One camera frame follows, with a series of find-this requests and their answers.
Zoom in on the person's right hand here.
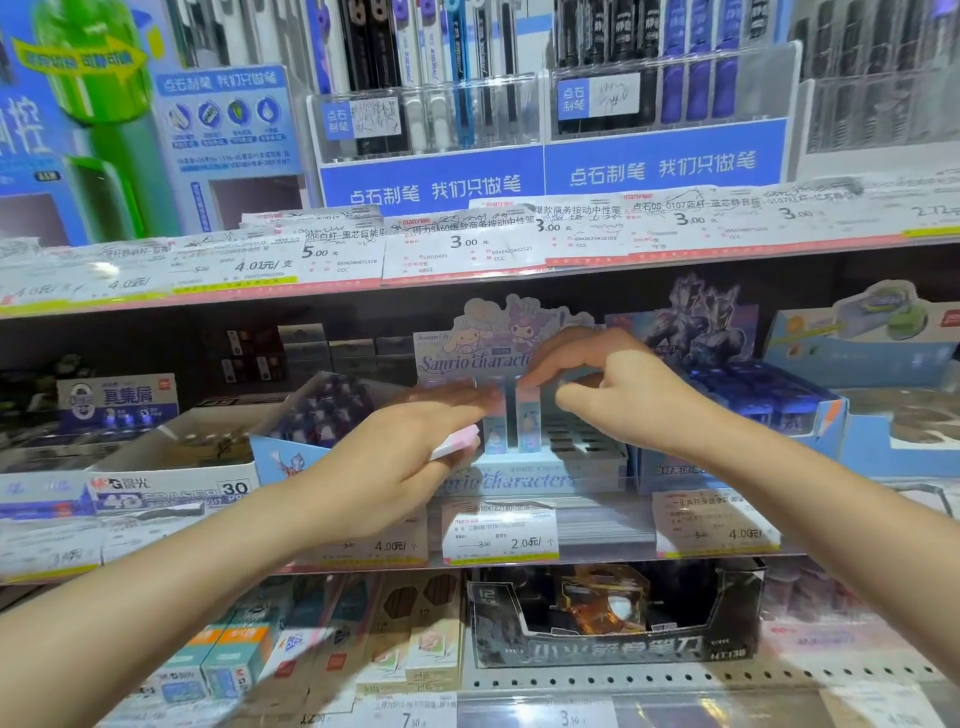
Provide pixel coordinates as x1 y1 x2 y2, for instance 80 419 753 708
517 326 723 460

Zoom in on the person's left hand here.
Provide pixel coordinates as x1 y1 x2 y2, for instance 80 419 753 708
300 386 507 549

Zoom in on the pink white eraser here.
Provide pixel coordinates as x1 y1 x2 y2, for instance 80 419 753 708
429 424 482 462

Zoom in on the light blue character eraser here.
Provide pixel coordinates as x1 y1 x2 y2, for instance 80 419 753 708
483 391 512 456
515 386 543 456

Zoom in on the person's left forearm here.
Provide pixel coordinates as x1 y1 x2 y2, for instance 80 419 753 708
0 468 354 728

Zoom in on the person's right forearm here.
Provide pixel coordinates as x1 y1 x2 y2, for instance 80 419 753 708
675 405 960 685

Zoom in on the white yellow price label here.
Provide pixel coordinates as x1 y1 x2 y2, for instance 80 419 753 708
651 487 783 561
0 516 207 583
441 500 561 566
296 513 430 573

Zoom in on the pastel character eraser display box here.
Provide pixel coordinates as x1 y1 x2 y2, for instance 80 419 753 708
414 294 631 498

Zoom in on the tilted blue eraser display box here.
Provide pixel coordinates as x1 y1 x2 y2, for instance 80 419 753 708
249 370 423 483

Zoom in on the blue hero eraser display box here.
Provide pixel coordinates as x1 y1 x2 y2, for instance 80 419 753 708
606 273 850 496

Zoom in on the row of dark small boxes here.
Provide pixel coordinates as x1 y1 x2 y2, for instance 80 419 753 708
201 322 417 393

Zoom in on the stack of boxed erasers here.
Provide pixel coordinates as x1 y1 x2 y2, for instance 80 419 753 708
146 572 468 702

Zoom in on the row of shelf price labels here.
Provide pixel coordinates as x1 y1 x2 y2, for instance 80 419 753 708
0 174 960 318

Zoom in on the black utility knife display box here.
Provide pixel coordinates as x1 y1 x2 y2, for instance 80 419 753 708
465 558 768 670

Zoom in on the clear pen rack blue base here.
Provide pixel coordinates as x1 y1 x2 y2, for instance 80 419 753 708
543 0 804 198
306 0 549 213

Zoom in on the white eraser carton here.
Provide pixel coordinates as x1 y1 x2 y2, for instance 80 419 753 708
84 403 303 519

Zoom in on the light blue correction tape display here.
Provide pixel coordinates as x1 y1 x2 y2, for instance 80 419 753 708
763 279 960 481

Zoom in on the pile of pink packets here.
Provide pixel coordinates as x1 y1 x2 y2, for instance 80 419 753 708
759 561 912 665

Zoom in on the blue white eraser box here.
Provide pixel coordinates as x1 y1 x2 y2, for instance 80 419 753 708
56 372 181 436

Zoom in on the group of black purple pens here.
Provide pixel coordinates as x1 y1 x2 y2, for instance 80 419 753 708
553 0 781 135

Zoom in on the group of black white pens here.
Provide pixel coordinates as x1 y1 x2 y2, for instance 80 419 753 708
311 0 543 155

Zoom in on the light blue information sign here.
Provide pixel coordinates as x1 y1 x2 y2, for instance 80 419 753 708
153 65 313 235

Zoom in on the clear rack of grey pens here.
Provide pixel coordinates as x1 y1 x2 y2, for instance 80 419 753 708
793 0 960 183

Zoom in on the blue poster with green pen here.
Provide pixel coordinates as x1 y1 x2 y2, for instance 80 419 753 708
0 0 185 249

